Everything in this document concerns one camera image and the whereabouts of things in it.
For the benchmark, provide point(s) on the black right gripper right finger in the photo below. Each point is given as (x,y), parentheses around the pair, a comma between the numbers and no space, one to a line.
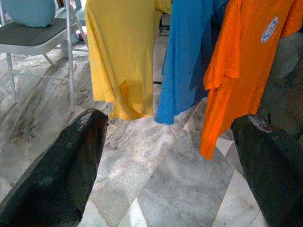
(272,177)

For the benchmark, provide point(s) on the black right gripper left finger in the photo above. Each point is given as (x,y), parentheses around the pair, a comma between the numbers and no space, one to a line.
(52,179)

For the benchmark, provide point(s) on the orange t-shirt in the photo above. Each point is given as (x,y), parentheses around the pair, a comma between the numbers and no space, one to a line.
(236,71)

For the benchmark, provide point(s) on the grey upholstered sofa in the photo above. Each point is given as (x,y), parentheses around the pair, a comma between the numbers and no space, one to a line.
(288,78)

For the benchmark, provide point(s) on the white folding chair grey seat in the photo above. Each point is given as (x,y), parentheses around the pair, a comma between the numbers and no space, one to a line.
(23,35)

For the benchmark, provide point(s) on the yellow t-shirt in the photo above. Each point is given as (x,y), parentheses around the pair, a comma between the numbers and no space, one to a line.
(118,47)

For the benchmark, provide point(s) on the blue t-shirt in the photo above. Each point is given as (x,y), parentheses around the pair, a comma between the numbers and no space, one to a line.
(182,59)

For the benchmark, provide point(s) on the pale blue cushion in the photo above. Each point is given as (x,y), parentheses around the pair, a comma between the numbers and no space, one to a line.
(28,11)

